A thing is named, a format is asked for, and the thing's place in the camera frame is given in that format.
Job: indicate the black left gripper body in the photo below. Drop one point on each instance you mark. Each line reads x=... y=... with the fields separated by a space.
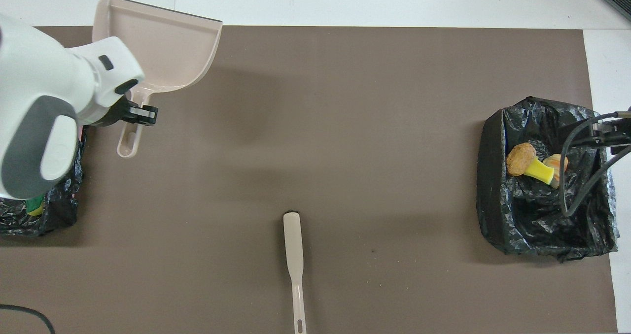
x=111 y=115

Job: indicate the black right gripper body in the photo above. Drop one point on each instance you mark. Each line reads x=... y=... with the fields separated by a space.
x=620 y=136

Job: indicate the striped croissant toy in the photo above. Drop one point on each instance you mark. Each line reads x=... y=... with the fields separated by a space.
x=553 y=162

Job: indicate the green and yellow sponge piece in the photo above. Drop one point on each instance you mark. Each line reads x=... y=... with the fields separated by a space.
x=540 y=171

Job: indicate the beige plastic dustpan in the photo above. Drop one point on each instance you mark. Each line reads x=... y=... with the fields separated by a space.
x=167 y=48

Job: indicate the brown bread roll toy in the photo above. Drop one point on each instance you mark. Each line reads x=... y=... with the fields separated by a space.
x=520 y=159

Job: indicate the beige hand brush black bristles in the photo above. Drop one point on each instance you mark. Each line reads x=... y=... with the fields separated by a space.
x=293 y=240

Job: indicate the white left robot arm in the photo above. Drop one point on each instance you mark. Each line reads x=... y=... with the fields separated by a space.
x=39 y=102

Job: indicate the flat black bagged bin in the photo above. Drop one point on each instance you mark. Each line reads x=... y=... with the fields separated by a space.
x=59 y=206

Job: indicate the deep black bagged bin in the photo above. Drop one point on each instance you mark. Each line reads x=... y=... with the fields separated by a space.
x=532 y=225

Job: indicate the brown table mat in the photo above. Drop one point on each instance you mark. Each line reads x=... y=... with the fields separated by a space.
x=345 y=127

